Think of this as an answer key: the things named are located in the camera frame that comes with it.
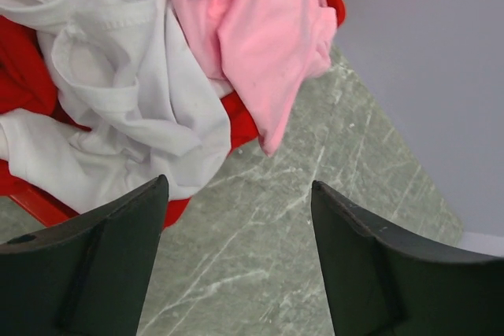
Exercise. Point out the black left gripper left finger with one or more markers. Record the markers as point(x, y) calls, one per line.
point(88, 275)

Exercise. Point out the white t-shirt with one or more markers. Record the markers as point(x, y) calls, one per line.
point(140, 104)

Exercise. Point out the red plastic bin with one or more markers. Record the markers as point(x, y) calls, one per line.
point(49, 211)

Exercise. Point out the red t-shirt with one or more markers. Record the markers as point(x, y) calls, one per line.
point(25, 80)

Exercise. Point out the pink t-shirt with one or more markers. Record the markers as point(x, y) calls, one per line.
point(264, 49)

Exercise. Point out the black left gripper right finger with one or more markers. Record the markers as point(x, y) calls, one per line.
point(381, 279)

